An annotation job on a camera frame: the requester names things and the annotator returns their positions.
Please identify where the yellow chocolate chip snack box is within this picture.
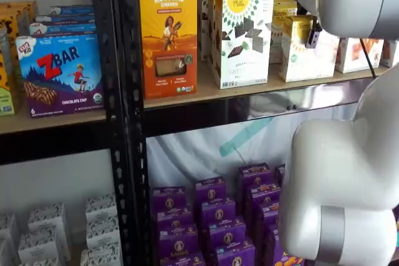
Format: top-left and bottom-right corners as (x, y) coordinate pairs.
(0, 10), (23, 70)
(0, 50), (17, 116)
(0, 0), (40, 38)

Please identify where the black metal shelf rack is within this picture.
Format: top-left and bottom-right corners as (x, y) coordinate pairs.
(114, 0), (390, 266)
(0, 0), (126, 266)

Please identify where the purple Annie's snack box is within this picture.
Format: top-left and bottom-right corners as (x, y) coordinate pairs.
(264, 224), (305, 266)
(151, 186), (188, 214)
(214, 237), (257, 266)
(195, 176), (228, 204)
(257, 200), (281, 234)
(160, 252), (206, 266)
(238, 163), (273, 189)
(245, 183), (282, 214)
(206, 217), (248, 249)
(274, 163), (286, 186)
(155, 208), (195, 233)
(199, 197), (237, 230)
(158, 224), (200, 260)

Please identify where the blue purple Zbar box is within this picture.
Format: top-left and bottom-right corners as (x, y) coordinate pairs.
(49, 4), (95, 17)
(34, 14), (96, 26)
(15, 33), (105, 119)
(29, 22), (97, 37)

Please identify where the teal tape strip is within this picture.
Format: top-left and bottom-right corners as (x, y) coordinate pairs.
(219, 118), (276, 158)

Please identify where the orange white crackers box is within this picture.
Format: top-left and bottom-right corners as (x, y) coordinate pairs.
(379, 40), (399, 69)
(335, 37), (385, 74)

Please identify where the white patterned small box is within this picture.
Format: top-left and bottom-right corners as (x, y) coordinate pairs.
(17, 231), (60, 265)
(80, 242), (123, 266)
(85, 194), (118, 219)
(27, 202), (72, 260)
(86, 216), (122, 249)

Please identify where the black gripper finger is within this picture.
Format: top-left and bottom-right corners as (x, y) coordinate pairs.
(305, 16), (323, 49)

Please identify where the orange Revival cracker box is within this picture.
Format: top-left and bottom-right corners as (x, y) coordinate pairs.
(138, 0), (198, 100)

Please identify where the tall Simple Mills cookie box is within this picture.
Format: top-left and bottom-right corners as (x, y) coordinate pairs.
(195, 0), (246, 61)
(206, 0), (262, 72)
(214, 0), (276, 90)

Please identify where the wooden shelf board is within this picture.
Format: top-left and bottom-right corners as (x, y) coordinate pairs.
(143, 59), (390, 110)
(0, 103), (107, 135)

